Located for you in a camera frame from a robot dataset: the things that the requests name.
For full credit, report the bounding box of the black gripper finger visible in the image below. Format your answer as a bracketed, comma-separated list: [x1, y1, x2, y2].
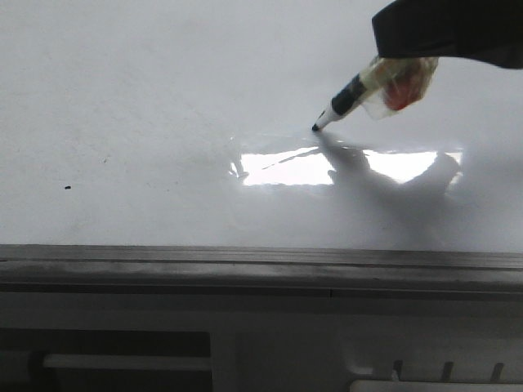
[372, 1, 522, 69]

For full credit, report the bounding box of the black and white whiteboard marker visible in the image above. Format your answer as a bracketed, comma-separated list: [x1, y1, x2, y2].
[311, 56, 439, 131]

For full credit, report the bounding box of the white whiteboard with grey frame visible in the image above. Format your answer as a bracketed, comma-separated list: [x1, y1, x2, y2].
[1, 1, 522, 293]

